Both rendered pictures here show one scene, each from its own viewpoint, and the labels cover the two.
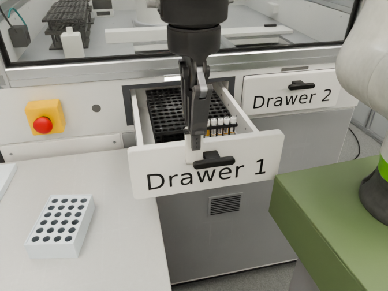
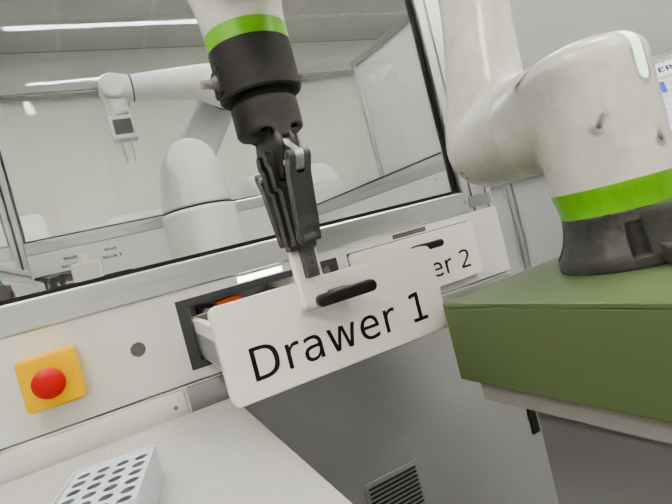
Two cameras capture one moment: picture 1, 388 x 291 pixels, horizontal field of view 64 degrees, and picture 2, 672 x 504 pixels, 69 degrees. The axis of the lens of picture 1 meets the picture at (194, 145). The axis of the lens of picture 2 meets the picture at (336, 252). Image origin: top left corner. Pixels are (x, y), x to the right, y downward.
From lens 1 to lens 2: 0.28 m
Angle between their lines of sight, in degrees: 33
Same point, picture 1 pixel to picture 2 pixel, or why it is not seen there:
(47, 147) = (52, 448)
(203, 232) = not seen: outside the picture
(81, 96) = (112, 333)
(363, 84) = (488, 143)
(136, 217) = (246, 459)
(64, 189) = not seen: hidden behind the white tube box
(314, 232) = (534, 316)
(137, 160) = (227, 322)
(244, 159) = (389, 296)
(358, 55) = (466, 124)
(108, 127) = (162, 380)
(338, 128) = not seen: hidden behind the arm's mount
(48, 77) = (56, 311)
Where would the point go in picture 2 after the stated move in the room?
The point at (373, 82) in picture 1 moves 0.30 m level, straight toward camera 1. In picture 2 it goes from (497, 129) to (501, 73)
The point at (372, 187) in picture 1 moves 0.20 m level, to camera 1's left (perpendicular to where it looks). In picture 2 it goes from (572, 246) to (411, 294)
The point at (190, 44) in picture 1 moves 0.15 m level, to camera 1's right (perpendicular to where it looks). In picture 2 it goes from (266, 110) to (398, 85)
